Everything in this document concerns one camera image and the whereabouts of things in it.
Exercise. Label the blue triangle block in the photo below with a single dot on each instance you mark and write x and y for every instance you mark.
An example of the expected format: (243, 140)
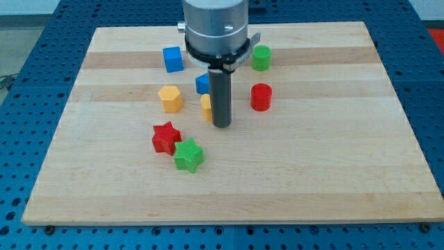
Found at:
(202, 84)

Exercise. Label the blue cube block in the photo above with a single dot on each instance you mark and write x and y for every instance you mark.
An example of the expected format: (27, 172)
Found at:
(173, 59)

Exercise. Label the yellow cylinder block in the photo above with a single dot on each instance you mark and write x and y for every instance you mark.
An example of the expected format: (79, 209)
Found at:
(205, 103)

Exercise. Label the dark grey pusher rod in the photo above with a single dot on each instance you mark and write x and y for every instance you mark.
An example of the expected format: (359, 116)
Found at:
(220, 98)

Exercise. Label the green star block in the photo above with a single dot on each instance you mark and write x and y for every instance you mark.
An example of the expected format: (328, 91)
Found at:
(188, 155)

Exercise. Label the red cylinder block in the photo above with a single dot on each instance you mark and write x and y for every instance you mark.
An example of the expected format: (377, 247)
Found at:
(260, 97)

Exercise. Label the yellow hexagon block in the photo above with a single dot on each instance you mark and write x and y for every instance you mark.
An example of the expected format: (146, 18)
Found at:
(171, 98)

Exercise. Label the red star block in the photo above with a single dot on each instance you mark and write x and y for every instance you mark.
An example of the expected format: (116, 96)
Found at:
(165, 138)

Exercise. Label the green cylinder block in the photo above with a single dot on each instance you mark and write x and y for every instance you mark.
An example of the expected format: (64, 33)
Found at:
(261, 58)

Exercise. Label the light wooden board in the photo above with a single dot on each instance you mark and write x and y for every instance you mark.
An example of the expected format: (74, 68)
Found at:
(335, 147)

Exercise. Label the blue perforated metal table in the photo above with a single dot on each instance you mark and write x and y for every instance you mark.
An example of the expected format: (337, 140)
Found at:
(32, 109)

